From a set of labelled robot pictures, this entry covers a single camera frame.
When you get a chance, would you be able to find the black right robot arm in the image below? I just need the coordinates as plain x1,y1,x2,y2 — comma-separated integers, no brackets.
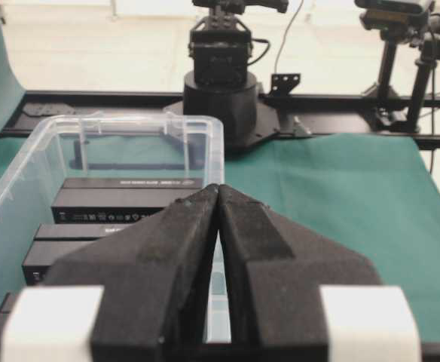
168,1,289,152

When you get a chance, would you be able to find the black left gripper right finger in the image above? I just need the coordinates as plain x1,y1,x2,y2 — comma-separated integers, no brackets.
218,185,422,361

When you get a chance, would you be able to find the clear plastic storage case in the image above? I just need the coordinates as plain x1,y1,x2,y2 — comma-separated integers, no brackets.
0,115,232,344

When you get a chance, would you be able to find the black metal corner bracket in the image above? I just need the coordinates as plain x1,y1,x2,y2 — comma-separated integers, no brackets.
270,73,301,96

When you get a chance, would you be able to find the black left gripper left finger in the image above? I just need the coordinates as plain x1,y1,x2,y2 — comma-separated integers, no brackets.
1,184,218,361

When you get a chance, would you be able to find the black realsense d435i box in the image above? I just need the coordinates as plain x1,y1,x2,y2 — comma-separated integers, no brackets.
0,293,19,338
51,177,203,224

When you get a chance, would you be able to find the black camera stand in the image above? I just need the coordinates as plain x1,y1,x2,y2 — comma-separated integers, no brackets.
354,1,435,132
406,13,440,132

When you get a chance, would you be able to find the thin grey cable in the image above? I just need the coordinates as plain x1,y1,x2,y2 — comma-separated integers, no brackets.
274,0,306,76

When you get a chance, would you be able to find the black RealSense D415 box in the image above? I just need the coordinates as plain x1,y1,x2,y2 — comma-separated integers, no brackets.
22,223,132,286

